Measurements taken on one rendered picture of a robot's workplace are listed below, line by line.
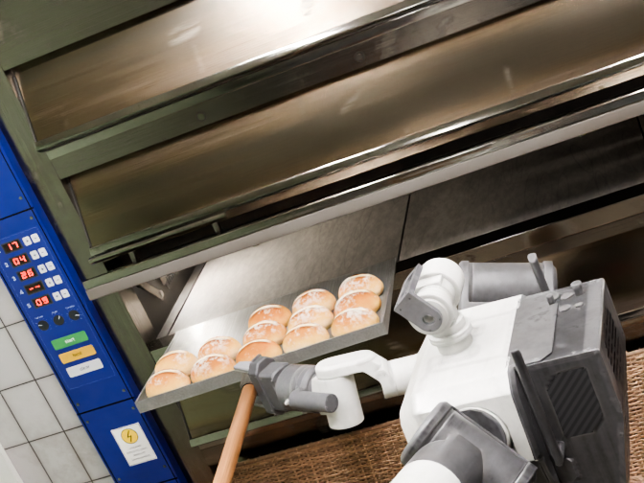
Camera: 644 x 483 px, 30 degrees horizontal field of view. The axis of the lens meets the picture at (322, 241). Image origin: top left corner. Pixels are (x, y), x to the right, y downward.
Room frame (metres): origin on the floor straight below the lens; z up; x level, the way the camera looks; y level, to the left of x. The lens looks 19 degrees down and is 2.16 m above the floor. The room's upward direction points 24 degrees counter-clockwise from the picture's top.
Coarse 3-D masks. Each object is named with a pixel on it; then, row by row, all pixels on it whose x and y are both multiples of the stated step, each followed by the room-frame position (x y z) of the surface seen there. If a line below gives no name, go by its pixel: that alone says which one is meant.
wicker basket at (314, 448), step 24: (360, 432) 2.43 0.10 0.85; (384, 432) 2.42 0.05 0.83; (264, 456) 2.51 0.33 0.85; (288, 456) 2.49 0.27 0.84; (312, 456) 2.47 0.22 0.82; (336, 456) 2.45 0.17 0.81; (360, 456) 2.43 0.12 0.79; (384, 456) 2.41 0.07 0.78; (240, 480) 2.53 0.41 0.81; (264, 480) 2.51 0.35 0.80; (288, 480) 2.48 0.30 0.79; (312, 480) 2.46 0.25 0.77; (336, 480) 2.44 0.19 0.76; (360, 480) 2.42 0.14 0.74; (384, 480) 2.40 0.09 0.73
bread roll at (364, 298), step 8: (344, 296) 2.27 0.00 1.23; (352, 296) 2.26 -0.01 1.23; (360, 296) 2.26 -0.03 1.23; (368, 296) 2.26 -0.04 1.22; (376, 296) 2.26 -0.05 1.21; (336, 304) 2.28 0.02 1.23; (344, 304) 2.26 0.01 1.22; (352, 304) 2.25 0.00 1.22; (360, 304) 2.25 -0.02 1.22; (368, 304) 2.25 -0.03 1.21; (376, 304) 2.25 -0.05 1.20; (336, 312) 2.27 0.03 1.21
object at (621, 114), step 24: (600, 120) 2.13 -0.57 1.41; (624, 120) 2.11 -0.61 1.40; (528, 144) 2.17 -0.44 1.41; (552, 144) 2.15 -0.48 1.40; (408, 168) 2.41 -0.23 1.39; (456, 168) 2.21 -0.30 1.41; (480, 168) 2.19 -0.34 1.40; (336, 192) 2.47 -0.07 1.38; (384, 192) 2.25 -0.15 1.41; (408, 192) 2.24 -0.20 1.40; (312, 216) 2.30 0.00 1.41; (336, 216) 2.28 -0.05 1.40; (240, 240) 2.34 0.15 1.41; (264, 240) 2.33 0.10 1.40; (168, 264) 2.39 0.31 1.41; (192, 264) 2.37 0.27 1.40; (96, 288) 2.44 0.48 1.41; (120, 288) 2.42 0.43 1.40
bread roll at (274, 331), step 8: (264, 320) 2.33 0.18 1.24; (272, 320) 2.33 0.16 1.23; (256, 328) 2.32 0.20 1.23; (264, 328) 2.31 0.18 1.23; (272, 328) 2.31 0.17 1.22; (280, 328) 2.31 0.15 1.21; (248, 336) 2.32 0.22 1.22; (256, 336) 2.31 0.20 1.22; (264, 336) 2.30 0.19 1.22; (272, 336) 2.30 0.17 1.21; (280, 336) 2.30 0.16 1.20; (280, 344) 2.30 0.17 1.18
